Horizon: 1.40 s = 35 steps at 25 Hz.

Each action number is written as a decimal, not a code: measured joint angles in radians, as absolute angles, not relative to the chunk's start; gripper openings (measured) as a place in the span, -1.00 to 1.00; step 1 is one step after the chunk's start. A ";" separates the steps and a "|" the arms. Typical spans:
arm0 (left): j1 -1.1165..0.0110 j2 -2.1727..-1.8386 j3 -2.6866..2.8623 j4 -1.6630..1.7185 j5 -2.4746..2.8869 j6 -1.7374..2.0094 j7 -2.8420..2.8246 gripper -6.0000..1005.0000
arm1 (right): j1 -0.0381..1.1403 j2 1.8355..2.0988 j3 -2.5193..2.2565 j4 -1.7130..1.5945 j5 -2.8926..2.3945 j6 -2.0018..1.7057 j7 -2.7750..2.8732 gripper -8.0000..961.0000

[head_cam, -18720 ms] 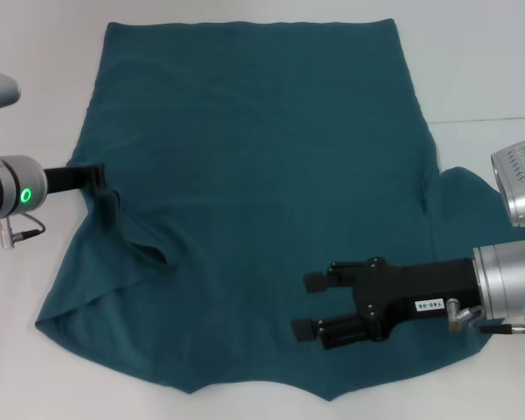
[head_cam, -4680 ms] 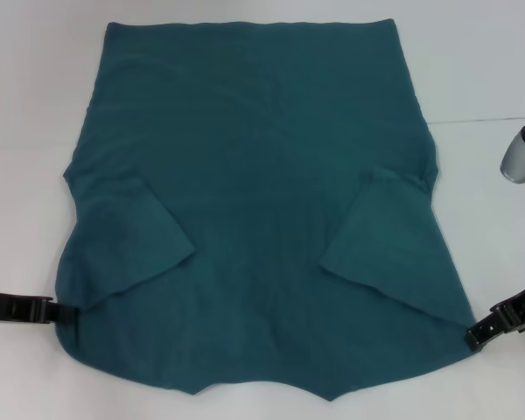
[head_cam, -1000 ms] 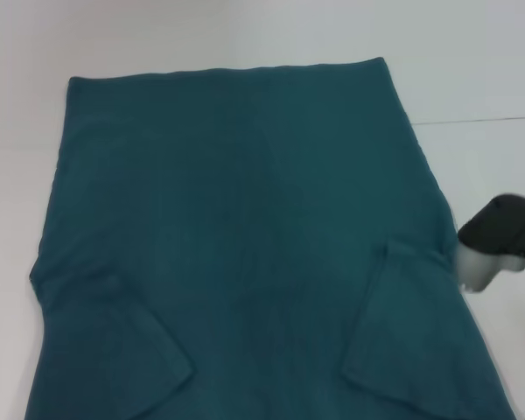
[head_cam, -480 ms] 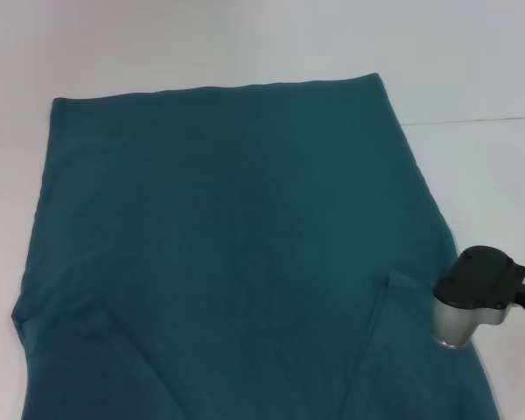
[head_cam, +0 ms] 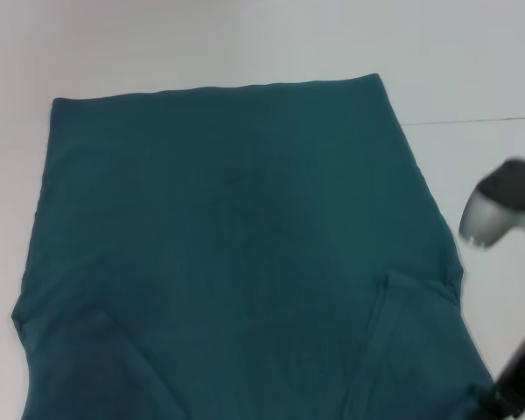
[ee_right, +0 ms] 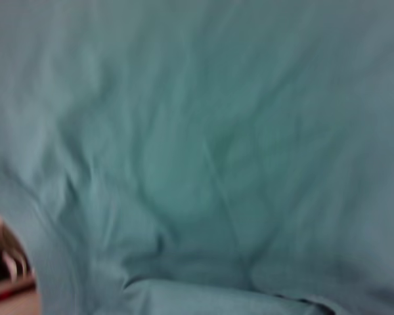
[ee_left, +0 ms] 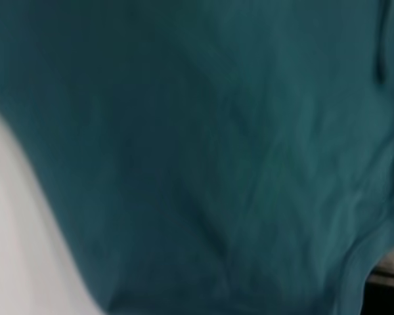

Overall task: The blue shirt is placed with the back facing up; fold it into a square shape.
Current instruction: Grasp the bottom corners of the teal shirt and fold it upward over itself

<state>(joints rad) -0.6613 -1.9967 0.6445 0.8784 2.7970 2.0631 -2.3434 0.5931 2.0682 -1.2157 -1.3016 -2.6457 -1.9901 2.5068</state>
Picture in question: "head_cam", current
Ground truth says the blue shirt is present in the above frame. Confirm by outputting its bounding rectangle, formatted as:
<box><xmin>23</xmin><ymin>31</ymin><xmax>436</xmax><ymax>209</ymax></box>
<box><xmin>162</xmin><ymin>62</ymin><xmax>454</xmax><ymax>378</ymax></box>
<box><xmin>10</xmin><ymin>73</ymin><xmax>502</xmax><ymax>420</ymax></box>

